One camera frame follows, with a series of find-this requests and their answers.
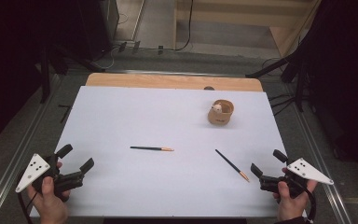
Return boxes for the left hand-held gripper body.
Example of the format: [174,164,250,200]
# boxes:
[15,153,86,203]

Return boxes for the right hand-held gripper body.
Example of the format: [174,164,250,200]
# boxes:
[258,157,336,200]

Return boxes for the black pencil with copper end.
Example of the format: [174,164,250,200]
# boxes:
[214,148,251,183]
[130,146,175,152]

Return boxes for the wooden pen holder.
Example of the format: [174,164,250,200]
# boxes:
[207,99,235,127]

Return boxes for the person's left hand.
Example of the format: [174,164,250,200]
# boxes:
[26,175,72,224]

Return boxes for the person's right hand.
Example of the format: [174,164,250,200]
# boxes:
[272,167,319,222]

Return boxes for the black hex key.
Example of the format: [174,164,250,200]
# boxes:
[58,104,73,124]

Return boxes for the black metal stand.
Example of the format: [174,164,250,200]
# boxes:
[245,52,311,113]

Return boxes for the white table mat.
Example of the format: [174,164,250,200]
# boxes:
[29,85,288,218]

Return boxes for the dark curtain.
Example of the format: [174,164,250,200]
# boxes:
[304,0,358,185]
[0,0,85,150]

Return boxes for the black cabinet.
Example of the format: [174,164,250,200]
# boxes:
[74,0,120,60]

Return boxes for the wooden step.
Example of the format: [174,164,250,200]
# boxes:
[172,0,323,57]

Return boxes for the aluminium floor rail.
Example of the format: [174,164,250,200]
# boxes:
[0,73,63,224]
[281,82,353,224]

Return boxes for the right hand-held gripper cable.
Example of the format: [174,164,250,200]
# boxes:
[287,176,318,224]

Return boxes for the hand-held gripper cable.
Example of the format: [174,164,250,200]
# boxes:
[16,189,40,224]
[287,176,318,224]

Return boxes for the left hand-held gripper cable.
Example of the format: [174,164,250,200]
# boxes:
[16,189,40,224]

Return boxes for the black floor cables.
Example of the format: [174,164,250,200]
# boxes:
[268,92,296,118]

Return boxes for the black hanging cable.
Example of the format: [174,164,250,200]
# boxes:
[173,0,195,52]

